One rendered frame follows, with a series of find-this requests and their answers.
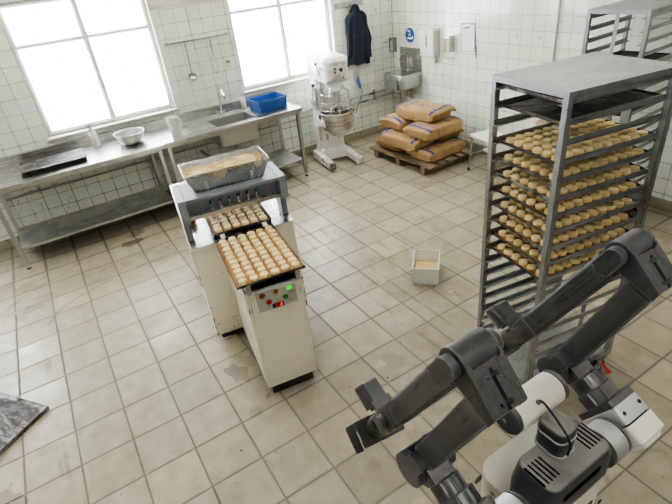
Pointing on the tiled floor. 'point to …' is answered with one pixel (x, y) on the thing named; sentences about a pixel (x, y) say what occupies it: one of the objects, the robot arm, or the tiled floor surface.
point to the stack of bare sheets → (17, 418)
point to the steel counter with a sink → (43, 232)
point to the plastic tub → (425, 267)
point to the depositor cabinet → (208, 253)
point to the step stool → (485, 142)
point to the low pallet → (420, 160)
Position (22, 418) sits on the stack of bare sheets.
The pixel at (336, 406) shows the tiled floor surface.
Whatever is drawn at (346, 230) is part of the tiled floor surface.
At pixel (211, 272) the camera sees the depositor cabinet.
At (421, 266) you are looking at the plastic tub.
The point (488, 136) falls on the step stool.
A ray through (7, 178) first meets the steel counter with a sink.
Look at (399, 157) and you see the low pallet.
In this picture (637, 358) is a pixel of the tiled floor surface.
